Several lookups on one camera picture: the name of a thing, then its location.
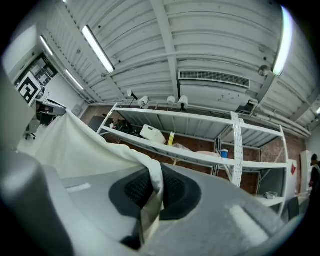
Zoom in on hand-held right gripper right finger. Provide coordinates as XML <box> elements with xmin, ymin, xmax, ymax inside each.
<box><xmin>143</xmin><ymin>162</ymin><xmax>286</xmax><ymax>256</ymax></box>

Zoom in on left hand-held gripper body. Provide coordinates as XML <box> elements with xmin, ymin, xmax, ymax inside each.
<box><xmin>14</xmin><ymin>71</ymin><xmax>51</xmax><ymax>112</ymax></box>

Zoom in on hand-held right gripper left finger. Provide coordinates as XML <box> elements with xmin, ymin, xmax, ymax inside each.
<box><xmin>0</xmin><ymin>151</ymin><xmax>155</xmax><ymax>256</ymax></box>

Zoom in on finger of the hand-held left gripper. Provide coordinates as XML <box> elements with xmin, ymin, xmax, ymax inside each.
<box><xmin>46</xmin><ymin>99</ymin><xmax>69</xmax><ymax>116</ymax></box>

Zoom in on white clothes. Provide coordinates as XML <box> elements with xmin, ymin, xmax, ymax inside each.
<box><xmin>17</xmin><ymin>108</ymin><xmax>166</xmax><ymax>245</ymax></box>

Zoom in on grey office chair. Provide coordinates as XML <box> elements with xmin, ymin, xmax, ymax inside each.
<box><xmin>24</xmin><ymin>119</ymin><xmax>41</xmax><ymax>141</ymax></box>

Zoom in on black double door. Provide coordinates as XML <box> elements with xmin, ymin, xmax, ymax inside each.
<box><xmin>14</xmin><ymin>53</ymin><xmax>59</xmax><ymax>89</ymax></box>

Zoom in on long ceiling light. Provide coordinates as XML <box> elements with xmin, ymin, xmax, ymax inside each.
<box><xmin>39</xmin><ymin>35</ymin><xmax>54</xmax><ymax>57</ymax></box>
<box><xmin>65</xmin><ymin>69</ymin><xmax>85</xmax><ymax>91</ymax></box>
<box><xmin>271</xmin><ymin>6</ymin><xmax>294</xmax><ymax>77</ymax></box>
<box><xmin>81</xmin><ymin>24</ymin><xmax>116</xmax><ymax>74</ymax></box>

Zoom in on black clutter pile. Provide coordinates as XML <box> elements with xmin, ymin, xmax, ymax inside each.
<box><xmin>109</xmin><ymin>118</ymin><xmax>136</xmax><ymax>134</ymax></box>

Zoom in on pink round tray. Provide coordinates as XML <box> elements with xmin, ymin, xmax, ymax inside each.
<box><xmin>196</xmin><ymin>149</ymin><xmax>222</xmax><ymax>159</ymax></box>

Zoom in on black white desk lamp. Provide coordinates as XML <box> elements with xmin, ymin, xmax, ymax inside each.
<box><xmin>126</xmin><ymin>88</ymin><xmax>139</xmax><ymax>109</ymax></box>

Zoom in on white shelving rack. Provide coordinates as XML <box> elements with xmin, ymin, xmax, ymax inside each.
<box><xmin>96</xmin><ymin>102</ymin><xmax>291</xmax><ymax>221</ymax></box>

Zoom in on red white sign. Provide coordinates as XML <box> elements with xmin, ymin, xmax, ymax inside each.
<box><xmin>287</xmin><ymin>159</ymin><xmax>299</xmax><ymax>176</ymax></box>

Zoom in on ceiling air conditioner unit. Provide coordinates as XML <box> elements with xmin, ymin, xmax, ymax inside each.
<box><xmin>177</xmin><ymin>69</ymin><xmax>251</xmax><ymax>112</ymax></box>

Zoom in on ceiling dome sensor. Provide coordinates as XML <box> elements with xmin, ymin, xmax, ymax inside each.
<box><xmin>258</xmin><ymin>64</ymin><xmax>271</xmax><ymax>77</ymax></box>

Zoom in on dark wall board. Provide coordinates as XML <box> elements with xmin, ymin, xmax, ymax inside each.
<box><xmin>89</xmin><ymin>114</ymin><xmax>114</xmax><ymax>134</ymax></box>

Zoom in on white handled plastic box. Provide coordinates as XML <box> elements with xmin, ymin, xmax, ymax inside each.
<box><xmin>139</xmin><ymin>123</ymin><xmax>167</xmax><ymax>146</ymax></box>

